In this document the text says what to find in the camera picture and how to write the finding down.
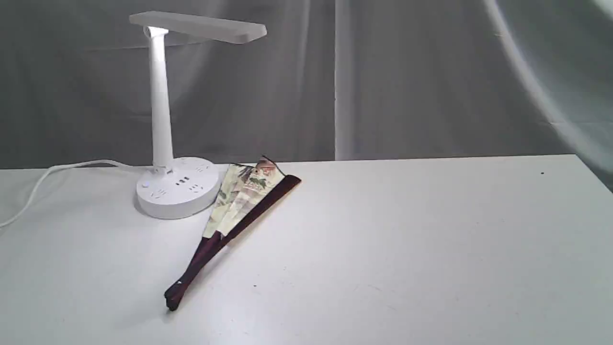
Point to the painted paper folding fan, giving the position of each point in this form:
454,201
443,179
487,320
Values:
246,193

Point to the white desk lamp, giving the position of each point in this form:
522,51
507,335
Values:
177,188

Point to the grey backdrop curtain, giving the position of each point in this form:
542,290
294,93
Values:
332,80

